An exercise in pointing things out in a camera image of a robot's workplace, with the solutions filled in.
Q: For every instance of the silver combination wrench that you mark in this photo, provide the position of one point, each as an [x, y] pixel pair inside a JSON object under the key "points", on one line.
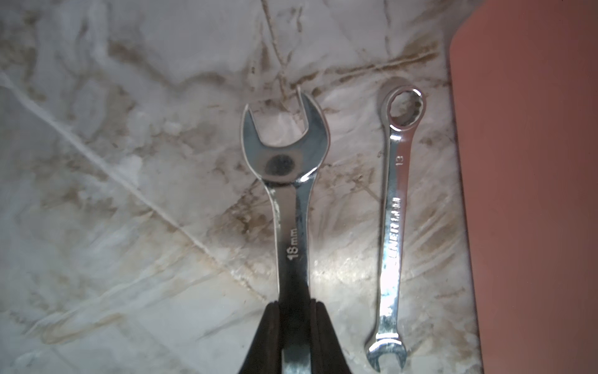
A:
{"points": [[288, 174]]}

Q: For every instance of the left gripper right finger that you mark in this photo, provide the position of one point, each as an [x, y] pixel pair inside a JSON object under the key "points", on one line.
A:
{"points": [[326, 354]]}

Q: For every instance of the small dark combination wrench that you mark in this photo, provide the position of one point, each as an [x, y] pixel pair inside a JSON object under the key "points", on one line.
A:
{"points": [[401, 111]]}

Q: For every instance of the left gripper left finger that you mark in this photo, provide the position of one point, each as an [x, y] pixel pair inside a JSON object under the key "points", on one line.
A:
{"points": [[264, 355]]}

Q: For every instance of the pink plastic storage box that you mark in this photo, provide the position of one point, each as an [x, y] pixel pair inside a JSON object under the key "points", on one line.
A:
{"points": [[525, 92]]}

